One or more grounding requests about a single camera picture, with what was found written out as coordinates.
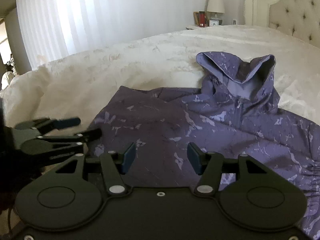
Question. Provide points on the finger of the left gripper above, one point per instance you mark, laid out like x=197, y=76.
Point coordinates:
x=46, y=125
x=84, y=137

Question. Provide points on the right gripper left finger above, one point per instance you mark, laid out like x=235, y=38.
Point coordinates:
x=115, y=164

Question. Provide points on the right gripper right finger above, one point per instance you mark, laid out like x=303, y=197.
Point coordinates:
x=208, y=166

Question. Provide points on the purple patterned hooded jacket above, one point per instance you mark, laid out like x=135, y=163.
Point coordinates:
x=234, y=112

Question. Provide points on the white bed comforter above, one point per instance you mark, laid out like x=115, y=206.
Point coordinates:
x=82, y=84

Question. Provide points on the white window curtain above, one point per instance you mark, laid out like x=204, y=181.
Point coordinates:
x=54, y=29

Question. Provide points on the white nightstand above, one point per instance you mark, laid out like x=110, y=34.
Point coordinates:
x=194, y=27

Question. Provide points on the small white alarm clock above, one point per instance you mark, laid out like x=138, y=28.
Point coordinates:
x=214, y=22

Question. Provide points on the white table lamp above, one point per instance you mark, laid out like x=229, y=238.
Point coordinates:
x=216, y=8

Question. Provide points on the cream tufted headboard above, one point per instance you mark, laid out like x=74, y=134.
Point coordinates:
x=296, y=18

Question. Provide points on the red picture frame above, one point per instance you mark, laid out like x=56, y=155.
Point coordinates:
x=200, y=18

